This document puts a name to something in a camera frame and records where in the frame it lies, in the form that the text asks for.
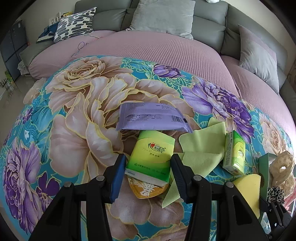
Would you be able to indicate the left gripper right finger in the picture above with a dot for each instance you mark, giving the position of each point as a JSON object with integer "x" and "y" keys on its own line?
{"x": 235, "y": 218}

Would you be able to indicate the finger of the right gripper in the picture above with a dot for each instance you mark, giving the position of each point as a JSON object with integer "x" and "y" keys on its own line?
{"x": 279, "y": 219}

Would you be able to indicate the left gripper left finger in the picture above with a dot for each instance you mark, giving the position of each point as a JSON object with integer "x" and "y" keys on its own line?
{"x": 62, "y": 219}

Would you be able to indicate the leopard print scrunchie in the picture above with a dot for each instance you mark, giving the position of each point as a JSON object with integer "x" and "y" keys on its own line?
{"x": 275, "y": 194}

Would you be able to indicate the yellow sponge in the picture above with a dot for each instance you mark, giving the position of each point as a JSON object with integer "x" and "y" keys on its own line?
{"x": 249, "y": 187}

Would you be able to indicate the cream lace scrunchie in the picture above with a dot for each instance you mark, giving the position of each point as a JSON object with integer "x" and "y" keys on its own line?
{"x": 281, "y": 170}

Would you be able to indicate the small green tissue pack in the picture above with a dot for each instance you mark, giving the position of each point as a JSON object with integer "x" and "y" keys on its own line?
{"x": 234, "y": 157}

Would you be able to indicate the green microfiber cloth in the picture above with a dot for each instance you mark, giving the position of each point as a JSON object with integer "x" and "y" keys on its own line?
{"x": 203, "y": 149}

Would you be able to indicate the purple wet wipes pack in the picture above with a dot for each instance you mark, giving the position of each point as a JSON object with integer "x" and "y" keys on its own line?
{"x": 150, "y": 116}

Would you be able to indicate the teal white shallow box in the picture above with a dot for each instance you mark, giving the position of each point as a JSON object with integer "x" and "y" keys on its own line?
{"x": 266, "y": 180}

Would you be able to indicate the orange sachet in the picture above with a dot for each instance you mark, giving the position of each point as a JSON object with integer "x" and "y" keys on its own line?
{"x": 143, "y": 190}

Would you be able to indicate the floral blue tablecloth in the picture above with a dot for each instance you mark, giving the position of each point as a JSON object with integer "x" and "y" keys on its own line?
{"x": 66, "y": 131}

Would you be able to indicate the grey pink cushion right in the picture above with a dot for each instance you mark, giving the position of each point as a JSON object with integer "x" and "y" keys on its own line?
{"x": 258, "y": 58}

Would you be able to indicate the pink sofa seat cover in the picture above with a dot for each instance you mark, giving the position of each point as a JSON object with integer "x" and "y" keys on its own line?
{"x": 189, "y": 55}

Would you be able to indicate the dark cabinet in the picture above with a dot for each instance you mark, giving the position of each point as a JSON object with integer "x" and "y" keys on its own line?
{"x": 14, "y": 42}

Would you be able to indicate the blue cushion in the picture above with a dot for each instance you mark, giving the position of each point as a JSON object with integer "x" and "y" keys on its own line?
{"x": 48, "y": 33}

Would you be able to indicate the grey sofa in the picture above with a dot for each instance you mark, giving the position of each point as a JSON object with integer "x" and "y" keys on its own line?
{"x": 210, "y": 25}

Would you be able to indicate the black white patterned cushion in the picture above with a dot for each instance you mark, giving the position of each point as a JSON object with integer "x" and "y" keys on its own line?
{"x": 75, "y": 25}

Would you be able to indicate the grey cushion left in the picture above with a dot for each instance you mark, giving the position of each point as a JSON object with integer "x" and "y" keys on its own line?
{"x": 171, "y": 17}

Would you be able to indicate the grey white plush dog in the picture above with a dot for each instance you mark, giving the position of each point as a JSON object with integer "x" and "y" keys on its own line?
{"x": 212, "y": 1}

